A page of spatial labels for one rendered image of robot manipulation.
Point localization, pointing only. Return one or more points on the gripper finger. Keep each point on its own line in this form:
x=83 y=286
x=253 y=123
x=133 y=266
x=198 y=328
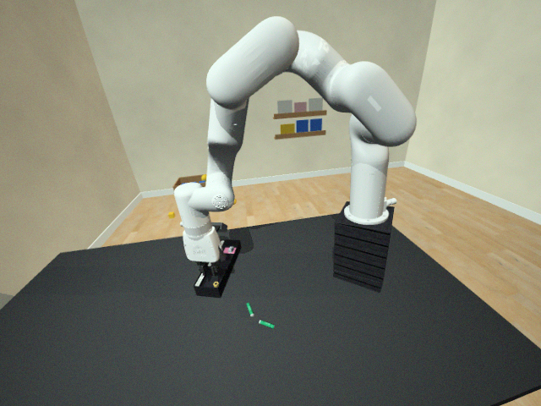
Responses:
x=203 y=267
x=214 y=265

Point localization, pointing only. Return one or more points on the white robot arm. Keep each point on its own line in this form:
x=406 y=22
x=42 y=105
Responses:
x=382 y=117

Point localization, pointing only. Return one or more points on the dark grey rack of bins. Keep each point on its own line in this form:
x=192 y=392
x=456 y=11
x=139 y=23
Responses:
x=222 y=276

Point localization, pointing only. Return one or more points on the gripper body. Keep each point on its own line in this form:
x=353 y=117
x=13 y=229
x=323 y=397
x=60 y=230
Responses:
x=204 y=247

